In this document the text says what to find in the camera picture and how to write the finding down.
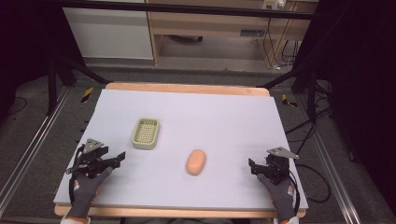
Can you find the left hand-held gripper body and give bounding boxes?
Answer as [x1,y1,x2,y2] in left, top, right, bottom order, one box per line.
[74,138,110,180]

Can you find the white foam board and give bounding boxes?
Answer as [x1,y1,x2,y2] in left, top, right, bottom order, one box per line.
[53,89,309,211]

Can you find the hand-held gripper cable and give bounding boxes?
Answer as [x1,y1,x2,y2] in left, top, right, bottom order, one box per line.
[64,144,87,206]
[288,170,302,217]

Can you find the yellow black floor tape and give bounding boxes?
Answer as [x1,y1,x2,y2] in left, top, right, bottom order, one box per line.
[80,86,94,104]
[281,93,299,108]

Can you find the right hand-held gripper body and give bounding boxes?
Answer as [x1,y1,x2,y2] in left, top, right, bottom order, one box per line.
[264,147,301,187]

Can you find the metal floor rail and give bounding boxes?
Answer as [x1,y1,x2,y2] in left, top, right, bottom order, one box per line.
[0,87,72,216]
[297,92,359,224]

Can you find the pale green soap dish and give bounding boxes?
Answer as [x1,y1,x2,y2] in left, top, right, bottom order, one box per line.
[131,118,162,151]

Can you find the white cabinet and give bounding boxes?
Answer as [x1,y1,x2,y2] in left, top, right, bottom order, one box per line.
[62,7,154,61]

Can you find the left hand-held gripper cable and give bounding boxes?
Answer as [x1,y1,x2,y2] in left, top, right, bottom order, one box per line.
[64,144,87,206]

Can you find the wooden table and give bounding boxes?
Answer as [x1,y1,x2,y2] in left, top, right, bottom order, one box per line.
[53,81,307,219]

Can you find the white power strip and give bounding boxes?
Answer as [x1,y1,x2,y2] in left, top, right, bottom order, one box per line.
[262,0,287,9]

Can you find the black floor cable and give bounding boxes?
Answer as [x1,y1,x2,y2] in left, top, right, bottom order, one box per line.
[294,163,332,204]

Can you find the black metal frame bar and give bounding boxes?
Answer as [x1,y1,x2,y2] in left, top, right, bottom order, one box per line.
[46,0,314,21]

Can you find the hanging desk cables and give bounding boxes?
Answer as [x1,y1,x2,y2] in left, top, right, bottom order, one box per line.
[262,18,300,71]

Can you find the person's right hand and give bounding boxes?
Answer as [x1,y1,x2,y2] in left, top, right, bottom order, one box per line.
[256,173,297,223]

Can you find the black metal stand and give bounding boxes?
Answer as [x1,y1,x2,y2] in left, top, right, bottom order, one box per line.
[256,66,332,122]
[46,55,110,117]

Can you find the person's left hand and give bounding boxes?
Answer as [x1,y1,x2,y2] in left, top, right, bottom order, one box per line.
[65,166,114,220]

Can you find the right hand-held gripper cable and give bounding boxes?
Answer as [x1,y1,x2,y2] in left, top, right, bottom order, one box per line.
[288,170,302,217]

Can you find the wooden desk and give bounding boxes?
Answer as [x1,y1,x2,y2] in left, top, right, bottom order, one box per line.
[145,0,319,69]

